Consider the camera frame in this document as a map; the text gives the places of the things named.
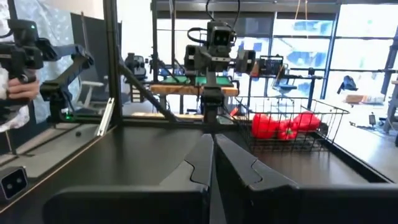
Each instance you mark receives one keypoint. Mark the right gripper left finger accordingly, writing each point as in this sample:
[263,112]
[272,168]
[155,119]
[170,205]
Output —
[199,161]

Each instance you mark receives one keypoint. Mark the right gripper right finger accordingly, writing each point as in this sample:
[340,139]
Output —
[236,174]

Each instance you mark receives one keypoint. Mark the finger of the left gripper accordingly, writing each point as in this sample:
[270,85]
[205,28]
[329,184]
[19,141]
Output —
[223,66]
[213,66]

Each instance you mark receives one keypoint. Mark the red bell pepper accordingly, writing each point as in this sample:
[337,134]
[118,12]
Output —
[306,122]
[286,133]
[263,126]

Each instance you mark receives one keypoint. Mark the black background robot arm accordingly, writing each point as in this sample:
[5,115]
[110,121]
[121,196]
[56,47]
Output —
[136,65]

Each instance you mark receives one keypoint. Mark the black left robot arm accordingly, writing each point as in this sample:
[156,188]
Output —
[212,99]

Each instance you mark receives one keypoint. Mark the green-topped wooden table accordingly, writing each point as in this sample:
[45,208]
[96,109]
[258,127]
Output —
[186,90]

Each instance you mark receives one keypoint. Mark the black table mat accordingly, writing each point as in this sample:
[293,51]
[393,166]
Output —
[140,155]

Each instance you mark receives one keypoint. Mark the blue office chair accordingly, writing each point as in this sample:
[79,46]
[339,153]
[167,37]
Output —
[284,85]

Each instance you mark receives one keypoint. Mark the black background desk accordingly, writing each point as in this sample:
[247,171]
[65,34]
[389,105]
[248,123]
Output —
[298,76]

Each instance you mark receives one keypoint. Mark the dark grey partition panel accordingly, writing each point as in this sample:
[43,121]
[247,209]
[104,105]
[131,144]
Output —
[93,46]

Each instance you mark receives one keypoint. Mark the white chair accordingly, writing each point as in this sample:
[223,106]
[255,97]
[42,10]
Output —
[93,84]

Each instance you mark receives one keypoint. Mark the cardboard box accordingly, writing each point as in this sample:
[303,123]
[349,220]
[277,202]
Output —
[354,99]

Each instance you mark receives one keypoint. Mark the large glass window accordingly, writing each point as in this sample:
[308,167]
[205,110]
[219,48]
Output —
[360,49]

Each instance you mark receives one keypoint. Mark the black floor stand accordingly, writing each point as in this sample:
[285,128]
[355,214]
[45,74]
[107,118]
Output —
[392,102]

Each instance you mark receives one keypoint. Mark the person's hand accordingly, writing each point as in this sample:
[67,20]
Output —
[23,88]

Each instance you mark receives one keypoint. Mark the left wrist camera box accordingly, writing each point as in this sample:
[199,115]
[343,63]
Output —
[221,35]

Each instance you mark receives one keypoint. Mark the white aluminium bracket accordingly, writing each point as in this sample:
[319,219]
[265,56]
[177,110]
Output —
[105,118]

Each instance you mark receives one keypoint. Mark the black table-level camera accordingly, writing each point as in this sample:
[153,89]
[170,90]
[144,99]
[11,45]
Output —
[12,183]

